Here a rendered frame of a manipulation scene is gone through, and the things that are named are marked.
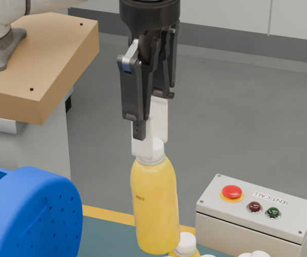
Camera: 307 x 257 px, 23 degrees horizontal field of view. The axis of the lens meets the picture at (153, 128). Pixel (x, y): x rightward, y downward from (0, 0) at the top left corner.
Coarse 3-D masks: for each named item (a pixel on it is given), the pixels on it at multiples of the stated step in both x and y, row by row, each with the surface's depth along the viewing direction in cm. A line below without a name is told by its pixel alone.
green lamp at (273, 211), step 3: (273, 207) 131; (267, 210) 131; (270, 210) 130; (273, 210) 130; (276, 210) 130; (267, 213) 130; (270, 213) 130; (273, 213) 130; (276, 213) 130; (279, 213) 130; (270, 216) 130; (273, 216) 130; (276, 216) 130
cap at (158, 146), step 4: (156, 140) 103; (160, 140) 103; (156, 144) 102; (160, 144) 102; (156, 148) 101; (160, 148) 102; (156, 152) 101; (160, 152) 102; (156, 156) 102; (160, 156) 102; (144, 160) 102; (148, 160) 102; (152, 160) 102; (156, 160) 102
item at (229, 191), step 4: (224, 188) 135; (228, 188) 135; (232, 188) 135; (236, 188) 135; (240, 188) 135; (224, 192) 134; (228, 192) 134; (232, 192) 134; (236, 192) 134; (240, 192) 134; (228, 196) 134; (232, 196) 133; (236, 196) 134
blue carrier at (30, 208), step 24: (0, 168) 137; (24, 168) 122; (0, 192) 115; (24, 192) 115; (48, 192) 119; (72, 192) 127; (0, 216) 112; (24, 216) 114; (48, 216) 121; (72, 216) 129; (0, 240) 110; (24, 240) 116; (48, 240) 124; (72, 240) 132
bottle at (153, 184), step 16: (160, 160) 102; (144, 176) 102; (160, 176) 102; (144, 192) 103; (160, 192) 103; (176, 192) 106; (144, 208) 105; (160, 208) 105; (176, 208) 107; (144, 224) 107; (160, 224) 106; (176, 224) 108; (144, 240) 108; (160, 240) 108; (176, 240) 109
